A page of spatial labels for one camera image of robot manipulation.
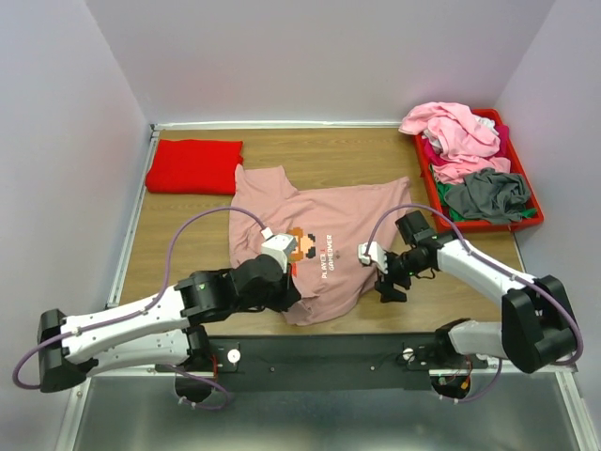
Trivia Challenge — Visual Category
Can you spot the white printed t-shirt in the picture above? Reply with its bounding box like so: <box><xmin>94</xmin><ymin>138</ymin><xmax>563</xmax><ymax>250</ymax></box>
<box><xmin>423</xmin><ymin>115</ymin><xmax>500</xmax><ymax>153</ymax></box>

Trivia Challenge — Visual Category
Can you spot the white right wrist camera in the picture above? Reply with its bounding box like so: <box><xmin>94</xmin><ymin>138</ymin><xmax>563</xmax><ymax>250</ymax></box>
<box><xmin>357</xmin><ymin>241</ymin><xmax>388</xmax><ymax>274</ymax></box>

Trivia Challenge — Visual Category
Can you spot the magenta t-shirt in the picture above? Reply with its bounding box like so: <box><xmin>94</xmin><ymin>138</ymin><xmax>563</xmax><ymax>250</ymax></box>
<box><xmin>422</xmin><ymin>124</ymin><xmax>509</xmax><ymax>166</ymax></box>

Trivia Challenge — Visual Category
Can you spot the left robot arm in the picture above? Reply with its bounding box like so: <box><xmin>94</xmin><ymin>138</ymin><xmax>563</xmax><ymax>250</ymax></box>
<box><xmin>38</xmin><ymin>255</ymin><xmax>301</xmax><ymax>393</ymax></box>

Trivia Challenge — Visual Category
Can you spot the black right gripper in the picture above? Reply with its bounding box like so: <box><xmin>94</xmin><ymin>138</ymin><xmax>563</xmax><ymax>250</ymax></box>
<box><xmin>374</xmin><ymin>249</ymin><xmax>428</xmax><ymax>303</ymax></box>

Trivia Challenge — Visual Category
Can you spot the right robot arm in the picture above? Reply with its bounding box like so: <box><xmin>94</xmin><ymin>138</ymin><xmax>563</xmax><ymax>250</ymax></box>
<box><xmin>357</xmin><ymin>210</ymin><xmax>583</xmax><ymax>374</ymax></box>

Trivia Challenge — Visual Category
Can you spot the red plastic bin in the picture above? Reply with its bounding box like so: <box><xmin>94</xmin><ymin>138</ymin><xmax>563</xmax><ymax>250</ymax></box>
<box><xmin>407</xmin><ymin>108</ymin><xmax>545</xmax><ymax>232</ymax></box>

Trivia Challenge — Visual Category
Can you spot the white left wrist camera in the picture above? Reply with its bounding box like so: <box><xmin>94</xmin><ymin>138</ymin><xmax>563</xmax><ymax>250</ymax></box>
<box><xmin>261</xmin><ymin>227</ymin><xmax>297</xmax><ymax>272</ymax></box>

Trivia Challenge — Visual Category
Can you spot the light pink t-shirt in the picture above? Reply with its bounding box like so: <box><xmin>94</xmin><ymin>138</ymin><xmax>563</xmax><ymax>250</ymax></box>
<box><xmin>399</xmin><ymin>102</ymin><xmax>511</xmax><ymax>184</ymax></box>

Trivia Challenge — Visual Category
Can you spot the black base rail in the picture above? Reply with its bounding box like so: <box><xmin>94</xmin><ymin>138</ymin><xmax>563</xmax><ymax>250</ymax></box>
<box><xmin>154</xmin><ymin>332</ymin><xmax>499</xmax><ymax>394</ymax></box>

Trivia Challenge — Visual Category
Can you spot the folded red t-shirt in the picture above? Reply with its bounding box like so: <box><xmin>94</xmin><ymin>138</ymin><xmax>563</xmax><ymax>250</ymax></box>
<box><xmin>145</xmin><ymin>139</ymin><xmax>243</xmax><ymax>195</ymax></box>

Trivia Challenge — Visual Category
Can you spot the grey t-shirt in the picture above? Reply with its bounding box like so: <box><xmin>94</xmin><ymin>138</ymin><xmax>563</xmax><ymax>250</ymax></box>
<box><xmin>443</xmin><ymin>167</ymin><xmax>534</xmax><ymax>226</ymax></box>

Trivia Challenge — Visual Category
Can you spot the green t-shirt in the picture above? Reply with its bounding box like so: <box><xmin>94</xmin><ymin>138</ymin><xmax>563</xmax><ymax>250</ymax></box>
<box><xmin>430</xmin><ymin>162</ymin><xmax>536</xmax><ymax>223</ymax></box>

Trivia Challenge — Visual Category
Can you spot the dusty pink graphic t-shirt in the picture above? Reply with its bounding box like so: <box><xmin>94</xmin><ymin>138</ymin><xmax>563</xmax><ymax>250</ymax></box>
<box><xmin>228</xmin><ymin>166</ymin><xmax>411</xmax><ymax>326</ymax></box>

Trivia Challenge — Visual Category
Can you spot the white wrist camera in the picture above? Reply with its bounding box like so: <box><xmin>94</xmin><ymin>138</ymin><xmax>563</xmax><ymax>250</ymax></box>
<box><xmin>357</xmin><ymin>241</ymin><xmax>388</xmax><ymax>274</ymax></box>
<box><xmin>261</xmin><ymin>227</ymin><xmax>297</xmax><ymax>272</ymax></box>

